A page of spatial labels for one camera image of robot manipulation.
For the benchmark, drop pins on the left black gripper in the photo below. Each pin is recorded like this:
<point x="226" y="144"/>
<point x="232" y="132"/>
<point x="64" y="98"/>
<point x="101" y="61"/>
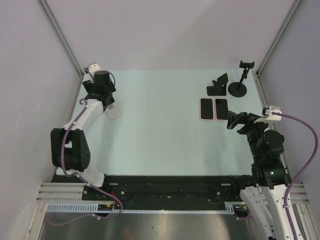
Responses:
<point x="88" y="86"/>

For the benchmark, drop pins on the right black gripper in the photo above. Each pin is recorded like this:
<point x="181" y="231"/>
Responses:
<point x="248" y="119"/>

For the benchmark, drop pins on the pink case phone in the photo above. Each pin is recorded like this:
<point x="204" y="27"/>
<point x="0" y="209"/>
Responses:
<point x="221" y="109"/>

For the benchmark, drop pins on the black round-base phone stand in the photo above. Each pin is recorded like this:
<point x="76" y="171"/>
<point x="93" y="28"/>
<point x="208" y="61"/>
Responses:
<point x="238" y="89"/>

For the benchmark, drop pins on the black block phone stand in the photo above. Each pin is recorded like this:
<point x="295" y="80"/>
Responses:
<point x="219" y="87"/>

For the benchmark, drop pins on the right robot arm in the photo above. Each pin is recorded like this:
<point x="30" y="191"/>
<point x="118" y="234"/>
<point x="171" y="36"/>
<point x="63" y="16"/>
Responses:
<point x="264" y="191"/>

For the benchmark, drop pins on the clear acrylic phone stand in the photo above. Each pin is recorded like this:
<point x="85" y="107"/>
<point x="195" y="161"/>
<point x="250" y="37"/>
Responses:
<point x="112" y="111"/>

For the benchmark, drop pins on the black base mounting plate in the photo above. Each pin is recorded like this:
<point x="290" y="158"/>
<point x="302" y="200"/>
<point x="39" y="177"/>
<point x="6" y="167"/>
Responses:
<point x="176" y="193"/>

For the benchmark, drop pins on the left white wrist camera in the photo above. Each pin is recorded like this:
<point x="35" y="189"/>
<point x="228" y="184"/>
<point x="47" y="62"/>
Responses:
<point x="91" y="69"/>

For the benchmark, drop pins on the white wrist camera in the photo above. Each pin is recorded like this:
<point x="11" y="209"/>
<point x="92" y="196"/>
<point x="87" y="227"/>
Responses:
<point x="270" y="115"/>
<point x="91" y="69"/>

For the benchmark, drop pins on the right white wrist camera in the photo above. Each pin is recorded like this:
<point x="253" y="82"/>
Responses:
<point x="270" y="115"/>

